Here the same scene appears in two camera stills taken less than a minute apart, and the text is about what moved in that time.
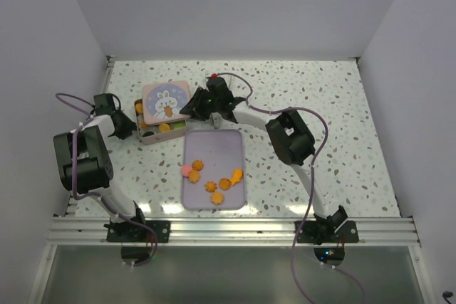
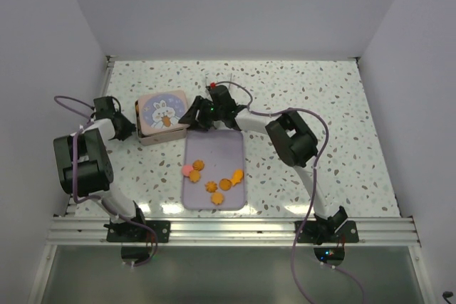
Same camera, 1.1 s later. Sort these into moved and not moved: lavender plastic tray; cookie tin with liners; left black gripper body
Moved: cookie tin with liners
Not moved: left black gripper body; lavender plastic tray
